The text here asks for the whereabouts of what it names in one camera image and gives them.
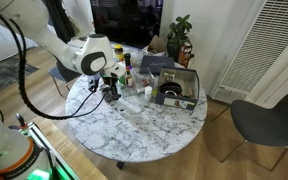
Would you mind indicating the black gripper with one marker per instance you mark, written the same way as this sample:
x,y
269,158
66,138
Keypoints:
x,y
109,82

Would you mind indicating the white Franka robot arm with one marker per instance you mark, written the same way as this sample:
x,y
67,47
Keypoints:
x,y
50,36

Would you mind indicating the green hot sauce bottle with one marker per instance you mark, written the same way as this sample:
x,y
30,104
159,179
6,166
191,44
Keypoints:
x,y
122,81

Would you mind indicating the red hot sauce bottle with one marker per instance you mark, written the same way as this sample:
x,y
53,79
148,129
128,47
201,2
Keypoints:
x,y
129,80

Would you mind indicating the clear plastic container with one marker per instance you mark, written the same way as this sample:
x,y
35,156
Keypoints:
x,y
144,78

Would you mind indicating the small white pill bottle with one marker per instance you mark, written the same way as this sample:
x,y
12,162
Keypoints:
x,y
148,93

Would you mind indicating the black pepper grinder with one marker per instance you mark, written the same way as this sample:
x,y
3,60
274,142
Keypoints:
x,y
127,59

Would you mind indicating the yellow lid supplement bottle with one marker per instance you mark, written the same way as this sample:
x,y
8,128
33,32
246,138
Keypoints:
x,y
119,52

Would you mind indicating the white television stand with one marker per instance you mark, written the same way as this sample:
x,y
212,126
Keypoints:
x,y
134,50

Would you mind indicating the dark chair thin metal legs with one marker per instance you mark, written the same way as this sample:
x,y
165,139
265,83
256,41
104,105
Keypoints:
x,y
62,75

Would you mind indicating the navy blue box lid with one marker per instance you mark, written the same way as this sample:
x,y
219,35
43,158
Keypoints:
x,y
155,64

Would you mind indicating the brown cardboard piece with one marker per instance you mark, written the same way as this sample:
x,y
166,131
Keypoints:
x,y
157,44

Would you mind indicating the large black flat television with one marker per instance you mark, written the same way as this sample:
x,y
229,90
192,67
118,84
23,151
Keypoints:
x,y
130,20

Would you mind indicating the open grey cardboard box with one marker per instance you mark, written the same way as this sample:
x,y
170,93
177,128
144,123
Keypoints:
x,y
192,83

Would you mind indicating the orange printed carton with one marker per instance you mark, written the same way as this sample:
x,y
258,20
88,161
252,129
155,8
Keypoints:
x,y
185,53

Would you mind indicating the green potted plant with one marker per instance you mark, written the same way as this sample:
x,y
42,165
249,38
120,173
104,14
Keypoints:
x,y
179,28

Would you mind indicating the black lever orange collar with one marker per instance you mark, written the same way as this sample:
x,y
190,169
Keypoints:
x,y
20,119

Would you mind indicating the grey patterned rug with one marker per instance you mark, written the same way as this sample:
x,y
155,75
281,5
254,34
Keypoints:
x,y
0,76

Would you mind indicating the white louvred vent cover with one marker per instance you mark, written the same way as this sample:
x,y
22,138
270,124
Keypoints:
x,y
260,50

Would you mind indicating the dark grey shell chair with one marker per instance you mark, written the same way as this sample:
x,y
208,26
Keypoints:
x,y
267,123

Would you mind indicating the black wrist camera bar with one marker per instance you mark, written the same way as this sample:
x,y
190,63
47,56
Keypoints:
x,y
93,85

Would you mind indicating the black table pedestal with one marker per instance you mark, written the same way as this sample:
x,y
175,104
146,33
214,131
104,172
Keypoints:
x,y
120,165

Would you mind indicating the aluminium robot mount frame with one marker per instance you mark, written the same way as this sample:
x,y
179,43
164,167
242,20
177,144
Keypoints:
x,y
41,137

